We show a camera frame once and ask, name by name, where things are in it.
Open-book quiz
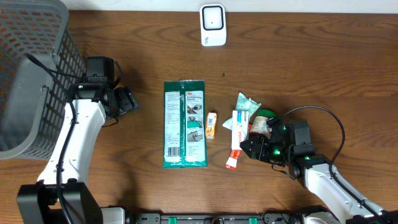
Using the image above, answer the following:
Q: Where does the orange Kleenex tissue pack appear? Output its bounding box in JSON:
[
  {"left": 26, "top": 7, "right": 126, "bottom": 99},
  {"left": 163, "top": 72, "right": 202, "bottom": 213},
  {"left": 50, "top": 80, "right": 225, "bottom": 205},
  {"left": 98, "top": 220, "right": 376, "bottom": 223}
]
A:
[{"left": 205, "top": 112, "right": 217, "bottom": 139}]

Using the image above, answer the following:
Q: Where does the green white 3M package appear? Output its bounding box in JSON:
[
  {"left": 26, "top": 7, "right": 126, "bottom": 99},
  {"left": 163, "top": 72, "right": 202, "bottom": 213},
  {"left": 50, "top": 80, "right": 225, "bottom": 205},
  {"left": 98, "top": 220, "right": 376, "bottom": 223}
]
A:
[{"left": 163, "top": 80, "right": 208, "bottom": 169}]

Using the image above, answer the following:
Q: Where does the light green wipes packet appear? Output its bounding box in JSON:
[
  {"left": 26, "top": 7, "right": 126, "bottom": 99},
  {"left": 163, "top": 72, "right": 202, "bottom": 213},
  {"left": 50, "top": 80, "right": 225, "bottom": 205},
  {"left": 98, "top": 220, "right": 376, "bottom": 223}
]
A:
[{"left": 235, "top": 92, "right": 261, "bottom": 117}]

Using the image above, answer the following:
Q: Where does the red white sachet stick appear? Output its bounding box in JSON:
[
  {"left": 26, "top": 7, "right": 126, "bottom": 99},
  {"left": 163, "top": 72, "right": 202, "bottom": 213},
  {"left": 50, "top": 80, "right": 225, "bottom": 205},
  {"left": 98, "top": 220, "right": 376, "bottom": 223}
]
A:
[{"left": 225, "top": 149, "right": 242, "bottom": 170}]

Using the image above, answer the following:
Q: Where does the white toothpaste box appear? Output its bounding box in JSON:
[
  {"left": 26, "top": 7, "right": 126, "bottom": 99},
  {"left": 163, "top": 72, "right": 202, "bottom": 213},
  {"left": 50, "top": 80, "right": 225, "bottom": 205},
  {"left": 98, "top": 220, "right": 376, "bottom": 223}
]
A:
[{"left": 231, "top": 110, "right": 250, "bottom": 150}]

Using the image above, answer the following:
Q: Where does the white barcode scanner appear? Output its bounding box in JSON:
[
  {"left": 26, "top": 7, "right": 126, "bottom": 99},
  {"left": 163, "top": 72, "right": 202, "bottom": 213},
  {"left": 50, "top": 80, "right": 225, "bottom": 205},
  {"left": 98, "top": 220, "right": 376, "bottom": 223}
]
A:
[{"left": 199, "top": 4, "right": 227, "bottom": 47}]

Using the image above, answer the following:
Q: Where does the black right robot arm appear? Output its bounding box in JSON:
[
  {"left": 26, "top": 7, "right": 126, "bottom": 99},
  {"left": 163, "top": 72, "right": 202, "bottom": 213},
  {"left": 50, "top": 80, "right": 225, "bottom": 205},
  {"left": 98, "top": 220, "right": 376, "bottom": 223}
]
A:
[{"left": 240, "top": 119, "right": 397, "bottom": 223}]

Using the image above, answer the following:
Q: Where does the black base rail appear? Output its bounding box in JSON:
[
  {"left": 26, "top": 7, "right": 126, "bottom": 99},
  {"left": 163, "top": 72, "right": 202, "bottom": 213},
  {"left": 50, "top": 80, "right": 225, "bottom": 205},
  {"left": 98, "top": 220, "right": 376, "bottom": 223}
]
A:
[{"left": 132, "top": 212, "right": 302, "bottom": 224}]

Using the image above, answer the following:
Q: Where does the green lid white jar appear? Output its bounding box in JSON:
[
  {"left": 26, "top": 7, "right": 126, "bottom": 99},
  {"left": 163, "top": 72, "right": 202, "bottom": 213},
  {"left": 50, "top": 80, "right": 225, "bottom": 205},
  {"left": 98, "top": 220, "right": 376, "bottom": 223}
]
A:
[{"left": 249, "top": 110, "right": 277, "bottom": 139}]

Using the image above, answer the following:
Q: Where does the grey plastic mesh basket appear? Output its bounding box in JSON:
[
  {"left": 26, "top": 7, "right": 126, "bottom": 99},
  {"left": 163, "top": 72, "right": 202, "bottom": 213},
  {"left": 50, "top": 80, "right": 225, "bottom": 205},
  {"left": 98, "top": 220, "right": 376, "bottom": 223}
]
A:
[{"left": 1, "top": 0, "right": 86, "bottom": 160}]

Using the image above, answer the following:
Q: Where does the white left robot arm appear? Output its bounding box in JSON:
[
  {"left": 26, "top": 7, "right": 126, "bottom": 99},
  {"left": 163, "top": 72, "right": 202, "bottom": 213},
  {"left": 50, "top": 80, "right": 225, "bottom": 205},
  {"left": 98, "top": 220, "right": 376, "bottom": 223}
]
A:
[{"left": 17, "top": 56, "right": 138, "bottom": 223}]

